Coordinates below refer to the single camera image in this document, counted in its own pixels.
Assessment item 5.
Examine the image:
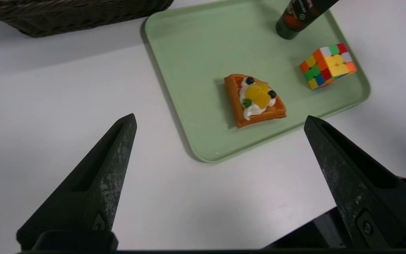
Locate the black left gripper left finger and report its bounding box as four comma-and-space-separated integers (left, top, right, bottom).
16, 113, 137, 249

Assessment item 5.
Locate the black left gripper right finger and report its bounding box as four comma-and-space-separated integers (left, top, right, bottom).
303, 115, 406, 249

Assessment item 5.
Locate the toy waffle with cream fruit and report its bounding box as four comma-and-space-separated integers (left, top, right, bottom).
224, 74, 287, 128

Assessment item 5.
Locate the dark tube with red label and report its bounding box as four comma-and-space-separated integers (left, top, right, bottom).
276, 0, 341, 40

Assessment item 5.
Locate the dark brown wicker basket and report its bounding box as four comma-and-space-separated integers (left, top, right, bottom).
0, 0, 174, 38

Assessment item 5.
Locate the multicoloured puzzle cube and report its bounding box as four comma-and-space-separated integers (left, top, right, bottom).
300, 43, 357, 91

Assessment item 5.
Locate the light green plastic tray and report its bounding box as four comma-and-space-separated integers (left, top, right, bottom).
143, 0, 371, 163

